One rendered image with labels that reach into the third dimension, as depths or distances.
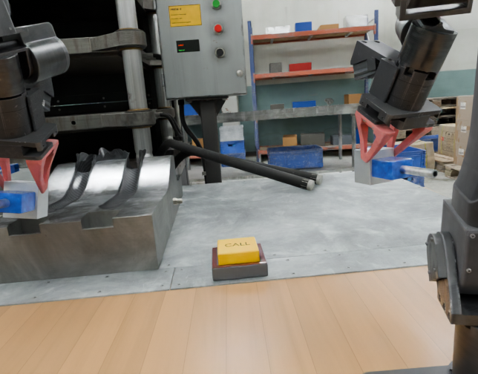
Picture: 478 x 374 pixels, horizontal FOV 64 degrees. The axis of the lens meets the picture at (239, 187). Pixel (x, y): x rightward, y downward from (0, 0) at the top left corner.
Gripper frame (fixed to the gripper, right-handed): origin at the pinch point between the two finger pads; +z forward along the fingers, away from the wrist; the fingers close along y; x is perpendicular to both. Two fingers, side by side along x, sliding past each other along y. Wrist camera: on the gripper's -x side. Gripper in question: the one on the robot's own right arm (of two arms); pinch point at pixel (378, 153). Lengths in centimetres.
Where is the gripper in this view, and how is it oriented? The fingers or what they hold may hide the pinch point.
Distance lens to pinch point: 64.7
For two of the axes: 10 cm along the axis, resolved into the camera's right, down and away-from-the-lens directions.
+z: -1.4, 7.7, 6.2
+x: 4.0, 6.2, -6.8
